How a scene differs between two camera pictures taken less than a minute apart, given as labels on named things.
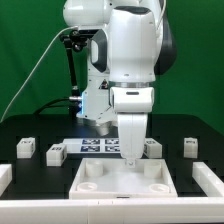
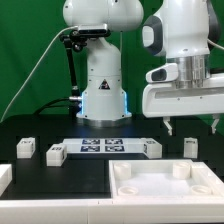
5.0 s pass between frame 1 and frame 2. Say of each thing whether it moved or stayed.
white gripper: moved
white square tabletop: moved
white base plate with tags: stayed
